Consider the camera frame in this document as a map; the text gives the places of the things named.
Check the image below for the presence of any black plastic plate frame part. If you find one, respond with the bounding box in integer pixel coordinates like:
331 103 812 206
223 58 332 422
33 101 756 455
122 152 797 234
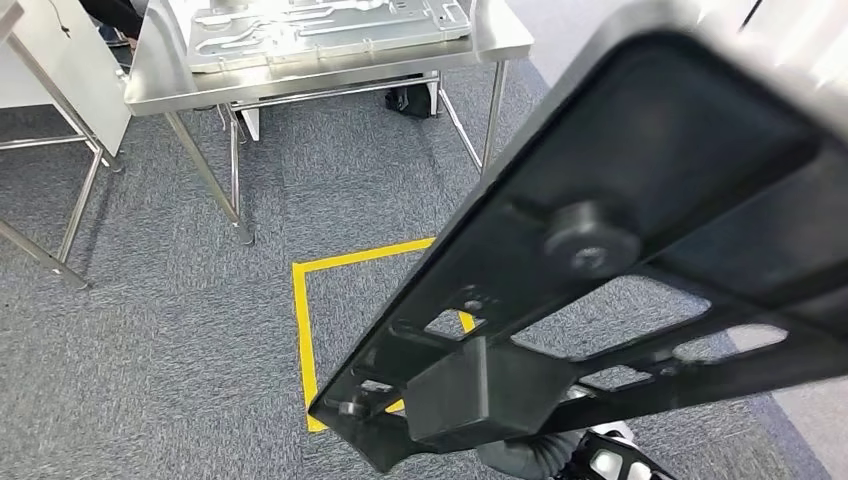
307 0 848 474

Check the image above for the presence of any stainless steel workbench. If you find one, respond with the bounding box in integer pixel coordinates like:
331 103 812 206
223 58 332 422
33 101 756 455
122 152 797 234
124 0 535 246

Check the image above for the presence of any black box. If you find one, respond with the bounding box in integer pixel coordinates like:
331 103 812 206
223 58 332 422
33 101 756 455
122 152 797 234
384 82 439 121

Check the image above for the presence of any grooved aluminium fixture plate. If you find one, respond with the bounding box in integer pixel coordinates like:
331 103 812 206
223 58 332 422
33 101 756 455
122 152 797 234
187 0 473 74

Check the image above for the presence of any white board panel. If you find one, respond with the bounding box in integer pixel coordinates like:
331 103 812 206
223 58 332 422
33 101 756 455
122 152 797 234
0 0 132 158

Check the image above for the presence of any steel table frame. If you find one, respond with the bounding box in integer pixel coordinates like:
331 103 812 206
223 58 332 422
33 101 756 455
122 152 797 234
0 0 126 293

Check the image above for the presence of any thin black cable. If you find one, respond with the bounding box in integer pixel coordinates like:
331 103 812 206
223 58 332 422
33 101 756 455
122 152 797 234
46 0 72 39

